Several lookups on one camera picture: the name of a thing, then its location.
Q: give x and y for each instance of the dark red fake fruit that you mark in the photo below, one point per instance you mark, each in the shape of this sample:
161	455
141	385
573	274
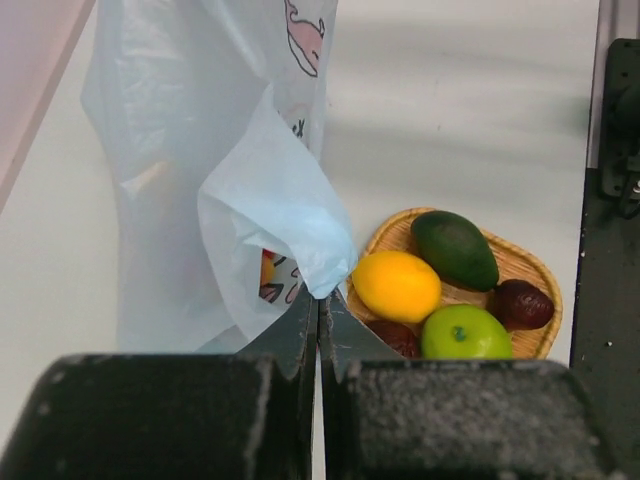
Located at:
397	336

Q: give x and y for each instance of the fake strawberries cluster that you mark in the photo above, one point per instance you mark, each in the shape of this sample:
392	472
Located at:
267	267

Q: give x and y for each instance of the dark brown fake fruit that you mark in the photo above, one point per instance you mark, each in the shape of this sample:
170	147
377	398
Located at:
519	305

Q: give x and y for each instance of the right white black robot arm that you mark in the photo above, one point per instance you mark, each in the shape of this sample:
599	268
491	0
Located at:
618	159

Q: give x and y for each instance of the light green fake fruit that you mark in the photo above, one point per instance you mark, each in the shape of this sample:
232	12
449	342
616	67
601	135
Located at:
464	331

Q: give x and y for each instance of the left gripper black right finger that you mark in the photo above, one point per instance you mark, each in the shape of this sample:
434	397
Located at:
388	417

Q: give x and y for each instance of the aluminium frame rail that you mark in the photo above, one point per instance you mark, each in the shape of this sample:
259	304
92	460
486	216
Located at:
605	26

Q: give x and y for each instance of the woven bamboo tray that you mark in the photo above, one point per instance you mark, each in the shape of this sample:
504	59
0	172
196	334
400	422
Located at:
513	262

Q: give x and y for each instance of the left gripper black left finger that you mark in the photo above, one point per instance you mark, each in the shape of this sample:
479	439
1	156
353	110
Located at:
175	416

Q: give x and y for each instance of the yellow fake lemon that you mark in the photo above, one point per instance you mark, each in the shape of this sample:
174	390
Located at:
397	286

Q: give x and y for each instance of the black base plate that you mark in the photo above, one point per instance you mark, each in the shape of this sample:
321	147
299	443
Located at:
605	338

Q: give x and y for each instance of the blue plastic bag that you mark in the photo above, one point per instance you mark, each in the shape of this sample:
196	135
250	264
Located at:
211	115

